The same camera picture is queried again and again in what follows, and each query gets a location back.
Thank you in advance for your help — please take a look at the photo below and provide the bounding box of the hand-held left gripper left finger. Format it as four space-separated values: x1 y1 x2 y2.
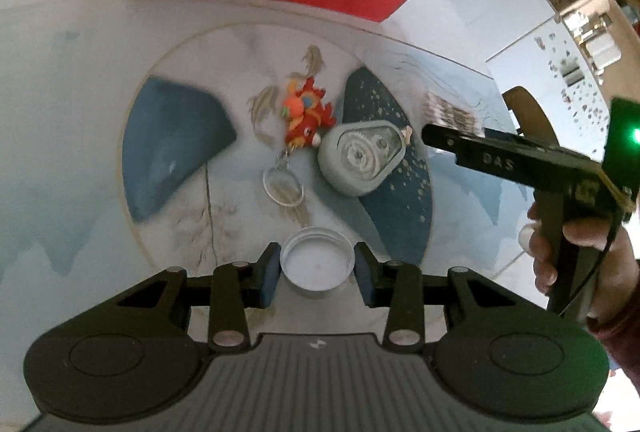
115 241 281 354

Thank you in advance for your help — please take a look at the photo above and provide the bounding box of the person's right hand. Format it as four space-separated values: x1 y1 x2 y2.
519 203 640 334

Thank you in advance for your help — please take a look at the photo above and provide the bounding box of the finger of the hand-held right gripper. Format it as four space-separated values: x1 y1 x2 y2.
421 123 484 159

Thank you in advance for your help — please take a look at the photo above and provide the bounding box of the red fish plush keychain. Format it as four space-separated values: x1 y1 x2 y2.
262 78 335 209

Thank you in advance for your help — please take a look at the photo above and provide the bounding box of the grey correction tape dispenser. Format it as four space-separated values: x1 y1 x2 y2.
317 121 414 198

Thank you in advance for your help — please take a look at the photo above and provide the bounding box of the person's right forearm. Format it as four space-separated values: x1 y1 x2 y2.
586 297 640 384

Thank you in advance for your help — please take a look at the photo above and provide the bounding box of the white sideboard cabinet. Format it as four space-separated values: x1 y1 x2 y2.
434 0 564 78

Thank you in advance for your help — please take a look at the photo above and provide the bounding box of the brown wooden chair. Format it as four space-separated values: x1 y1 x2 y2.
502 86 562 149

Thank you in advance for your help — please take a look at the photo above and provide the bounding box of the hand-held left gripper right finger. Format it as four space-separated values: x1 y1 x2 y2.
353 241 503 354

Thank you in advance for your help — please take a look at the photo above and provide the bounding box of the white plastic lid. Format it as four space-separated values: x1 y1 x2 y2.
279 226 356 299

